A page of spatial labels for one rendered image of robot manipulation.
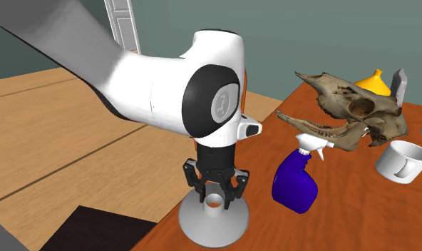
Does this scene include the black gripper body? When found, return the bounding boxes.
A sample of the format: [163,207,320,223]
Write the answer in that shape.
[195,142,237,183]

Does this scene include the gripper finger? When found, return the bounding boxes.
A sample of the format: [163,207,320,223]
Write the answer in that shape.
[182,158,207,203]
[223,168,250,211]

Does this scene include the white round flared holder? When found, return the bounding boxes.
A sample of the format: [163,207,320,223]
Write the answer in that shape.
[177,182,251,249]

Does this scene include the blue spray bottle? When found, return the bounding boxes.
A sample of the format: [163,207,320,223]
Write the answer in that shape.
[271,133,336,215]

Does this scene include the dark robot stand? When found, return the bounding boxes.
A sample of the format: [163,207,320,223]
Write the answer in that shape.
[39,205,158,251]

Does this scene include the brown wooden table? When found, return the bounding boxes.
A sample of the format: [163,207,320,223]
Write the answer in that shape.
[130,81,422,251]

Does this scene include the brown animal skull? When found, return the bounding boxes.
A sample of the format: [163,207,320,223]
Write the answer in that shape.
[274,71,410,153]

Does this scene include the white mug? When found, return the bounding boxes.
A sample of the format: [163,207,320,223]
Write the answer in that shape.
[374,139,422,185]

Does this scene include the white panelled door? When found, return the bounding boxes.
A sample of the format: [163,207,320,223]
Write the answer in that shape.
[103,0,142,55]

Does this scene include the yellow vase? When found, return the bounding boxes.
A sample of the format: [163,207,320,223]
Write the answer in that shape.
[353,68,392,98]

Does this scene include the grey stone block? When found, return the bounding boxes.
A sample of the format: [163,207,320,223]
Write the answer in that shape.
[390,67,408,107]

